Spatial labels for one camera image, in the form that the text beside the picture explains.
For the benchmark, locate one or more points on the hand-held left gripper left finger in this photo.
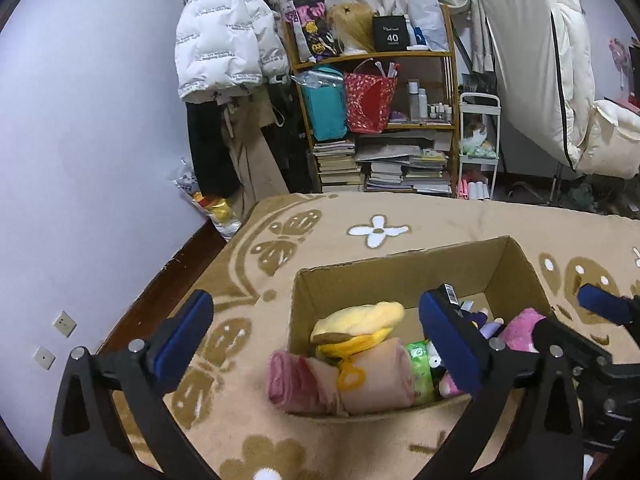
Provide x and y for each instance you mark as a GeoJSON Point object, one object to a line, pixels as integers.
{"type": "Point", "coordinates": [184, 342]}

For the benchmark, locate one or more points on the white plastic bag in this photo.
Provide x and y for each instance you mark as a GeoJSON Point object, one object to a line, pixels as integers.
{"type": "Point", "coordinates": [425, 10]}

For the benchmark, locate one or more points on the group of small cosmetic bottles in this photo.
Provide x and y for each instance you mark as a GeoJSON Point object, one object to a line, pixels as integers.
{"type": "Point", "coordinates": [440, 112]}

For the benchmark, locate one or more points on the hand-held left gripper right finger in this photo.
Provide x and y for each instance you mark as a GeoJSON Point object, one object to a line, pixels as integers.
{"type": "Point", "coordinates": [450, 347]}

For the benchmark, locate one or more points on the calico cat plush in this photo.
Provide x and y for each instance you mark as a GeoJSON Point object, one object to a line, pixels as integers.
{"type": "Point", "coordinates": [475, 132]}

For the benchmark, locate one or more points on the black hanging cloth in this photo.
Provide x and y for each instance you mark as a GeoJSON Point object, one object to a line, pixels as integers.
{"type": "Point", "coordinates": [210, 150]}

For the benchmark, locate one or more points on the beige hanging cloth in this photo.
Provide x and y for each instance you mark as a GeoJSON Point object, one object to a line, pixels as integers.
{"type": "Point", "coordinates": [255, 170]}

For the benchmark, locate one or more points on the blond wig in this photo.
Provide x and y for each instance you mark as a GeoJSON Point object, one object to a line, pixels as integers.
{"type": "Point", "coordinates": [352, 25]}

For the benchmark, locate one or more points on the wooden bookshelf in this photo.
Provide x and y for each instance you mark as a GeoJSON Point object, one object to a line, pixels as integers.
{"type": "Point", "coordinates": [400, 53]}

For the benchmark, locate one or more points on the cream duvet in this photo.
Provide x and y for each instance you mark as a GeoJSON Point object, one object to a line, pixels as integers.
{"type": "Point", "coordinates": [615, 140]}

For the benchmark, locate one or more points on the green packet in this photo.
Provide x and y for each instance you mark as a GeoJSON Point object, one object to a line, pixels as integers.
{"type": "Point", "coordinates": [420, 367]}

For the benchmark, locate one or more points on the purple plush doll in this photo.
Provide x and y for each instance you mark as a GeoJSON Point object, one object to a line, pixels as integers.
{"type": "Point", "coordinates": [482, 322]}

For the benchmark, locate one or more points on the white puffer jacket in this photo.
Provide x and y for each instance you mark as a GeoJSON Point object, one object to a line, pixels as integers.
{"type": "Point", "coordinates": [220, 35]}

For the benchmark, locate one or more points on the white wall socket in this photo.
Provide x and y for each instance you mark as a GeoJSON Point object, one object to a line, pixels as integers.
{"type": "Point", "coordinates": [44, 357]}
{"type": "Point", "coordinates": [65, 323]}

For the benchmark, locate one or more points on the pink swirl roll plush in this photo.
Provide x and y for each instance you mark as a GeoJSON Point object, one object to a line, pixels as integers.
{"type": "Point", "coordinates": [380, 375]}

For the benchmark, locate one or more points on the teal bag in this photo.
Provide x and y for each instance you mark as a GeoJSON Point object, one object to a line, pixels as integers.
{"type": "Point", "coordinates": [322, 110]}

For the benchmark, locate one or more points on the red patterned gift bag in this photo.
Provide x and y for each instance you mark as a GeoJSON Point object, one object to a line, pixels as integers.
{"type": "Point", "coordinates": [367, 105]}

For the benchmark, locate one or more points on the colourful snack bags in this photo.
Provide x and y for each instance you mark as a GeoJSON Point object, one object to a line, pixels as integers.
{"type": "Point", "coordinates": [220, 210]}

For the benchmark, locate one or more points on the stack of books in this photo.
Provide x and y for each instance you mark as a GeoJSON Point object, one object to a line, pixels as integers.
{"type": "Point", "coordinates": [337, 160]}

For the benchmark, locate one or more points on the pink plush bear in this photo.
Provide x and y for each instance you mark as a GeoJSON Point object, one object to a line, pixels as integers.
{"type": "Point", "coordinates": [520, 330]}

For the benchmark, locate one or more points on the printed tote bag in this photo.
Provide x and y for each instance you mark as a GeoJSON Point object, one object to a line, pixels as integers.
{"type": "Point", "coordinates": [310, 25]}

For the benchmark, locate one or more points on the pale green plush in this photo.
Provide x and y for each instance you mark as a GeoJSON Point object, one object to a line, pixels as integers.
{"type": "Point", "coordinates": [480, 150]}

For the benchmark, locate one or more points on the cardboard box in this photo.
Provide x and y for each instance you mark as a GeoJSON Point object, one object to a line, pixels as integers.
{"type": "Point", "coordinates": [400, 270]}

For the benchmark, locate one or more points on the dark printed packet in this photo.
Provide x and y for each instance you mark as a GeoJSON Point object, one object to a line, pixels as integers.
{"type": "Point", "coordinates": [451, 294]}

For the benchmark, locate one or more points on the white rolling cart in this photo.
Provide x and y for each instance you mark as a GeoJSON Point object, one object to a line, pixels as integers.
{"type": "Point", "coordinates": [480, 96]}

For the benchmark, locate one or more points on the yellow plush toy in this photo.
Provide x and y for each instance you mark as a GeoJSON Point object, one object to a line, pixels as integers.
{"type": "Point", "coordinates": [360, 317]}

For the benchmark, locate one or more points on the tall white bottle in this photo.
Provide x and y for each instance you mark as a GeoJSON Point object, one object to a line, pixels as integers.
{"type": "Point", "coordinates": [414, 102]}

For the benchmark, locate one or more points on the black box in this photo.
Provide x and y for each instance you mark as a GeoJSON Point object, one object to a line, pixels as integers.
{"type": "Point", "coordinates": [392, 35]}

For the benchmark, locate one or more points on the pink wall decoration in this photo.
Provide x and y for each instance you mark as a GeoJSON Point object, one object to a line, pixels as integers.
{"type": "Point", "coordinates": [622, 60]}

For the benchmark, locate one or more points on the pink and white bottles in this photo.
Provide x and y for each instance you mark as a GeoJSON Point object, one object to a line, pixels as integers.
{"type": "Point", "coordinates": [475, 191]}

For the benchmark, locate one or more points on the beige patterned blanket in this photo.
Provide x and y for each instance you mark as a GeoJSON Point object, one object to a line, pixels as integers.
{"type": "Point", "coordinates": [450, 220]}

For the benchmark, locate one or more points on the black tote bag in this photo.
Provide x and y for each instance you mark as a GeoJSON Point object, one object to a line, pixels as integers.
{"type": "Point", "coordinates": [292, 140]}

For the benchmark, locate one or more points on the short white bottle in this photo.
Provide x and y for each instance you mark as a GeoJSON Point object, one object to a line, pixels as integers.
{"type": "Point", "coordinates": [423, 105]}

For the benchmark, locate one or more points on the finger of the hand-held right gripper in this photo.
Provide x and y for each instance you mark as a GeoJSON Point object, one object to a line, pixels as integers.
{"type": "Point", "coordinates": [570, 337]}
{"type": "Point", "coordinates": [605, 305]}

